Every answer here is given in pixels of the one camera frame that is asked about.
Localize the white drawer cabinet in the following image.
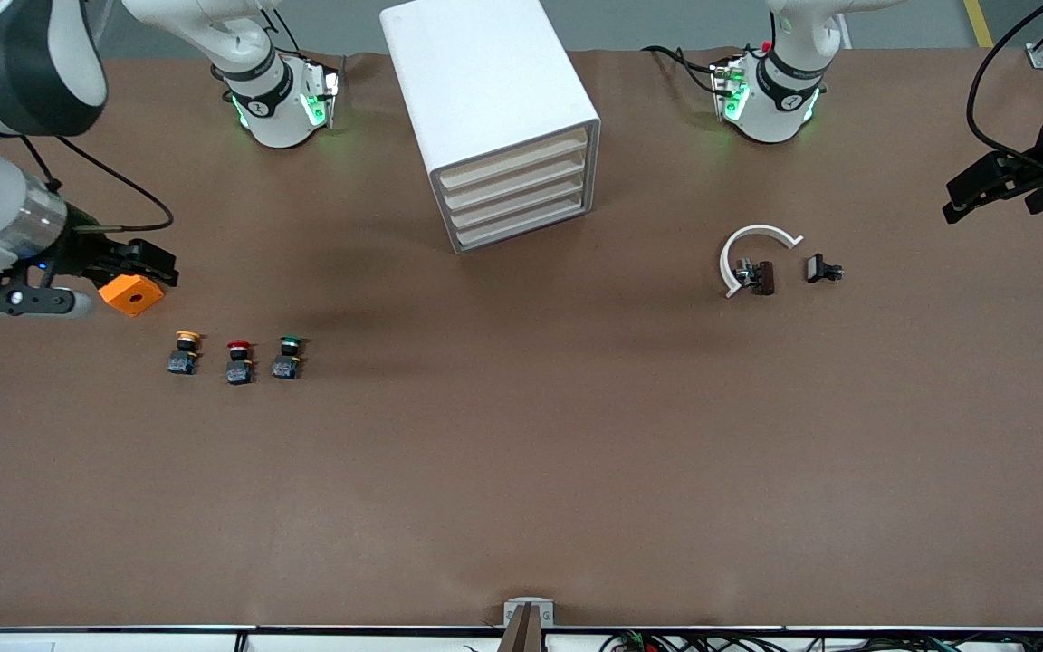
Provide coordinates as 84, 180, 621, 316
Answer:
380, 0, 601, 254

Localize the grey metal edge bracket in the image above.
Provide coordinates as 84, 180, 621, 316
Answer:
502, 597, 555, 630

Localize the red push button switch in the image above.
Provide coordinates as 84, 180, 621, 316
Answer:
225, 340, 257, 386

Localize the green push button switch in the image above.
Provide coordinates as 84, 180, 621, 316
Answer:
272, 334, 304, 380

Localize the white half-ring pipe clamp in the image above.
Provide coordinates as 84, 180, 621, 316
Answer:
720, 224, 805, 299

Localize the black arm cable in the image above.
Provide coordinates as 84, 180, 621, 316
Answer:
19, 134, 175, 233
967, 0, 1043, 168

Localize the orange box with hole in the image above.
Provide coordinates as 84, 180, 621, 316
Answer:
98, 273, 166, 318

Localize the black cable bundle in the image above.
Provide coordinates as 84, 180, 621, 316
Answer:
598, 631, 1043, 652

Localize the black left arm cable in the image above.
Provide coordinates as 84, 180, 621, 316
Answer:
967, 0, 1043, 168

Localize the small dark brown component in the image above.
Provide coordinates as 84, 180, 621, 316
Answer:
734, 258, 776, 296

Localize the brown table mat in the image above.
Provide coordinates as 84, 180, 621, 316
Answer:
0, 45, 1043, 630

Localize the white plastic drawer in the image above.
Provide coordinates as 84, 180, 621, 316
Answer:
437, 125, 589, 191
454, 188, 593, 252
443, 147, 590, 211
448, 168, 592, 231

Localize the black base cable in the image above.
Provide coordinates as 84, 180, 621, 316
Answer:
642, 43, 723, 96

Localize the white table edge rail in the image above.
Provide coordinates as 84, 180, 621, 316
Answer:
0, 625, 1043, 652

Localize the yellow push button switch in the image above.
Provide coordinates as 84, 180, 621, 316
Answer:
167, 331, 204, 376

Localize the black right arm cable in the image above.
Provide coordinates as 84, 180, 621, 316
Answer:
19, 134, 175, 233

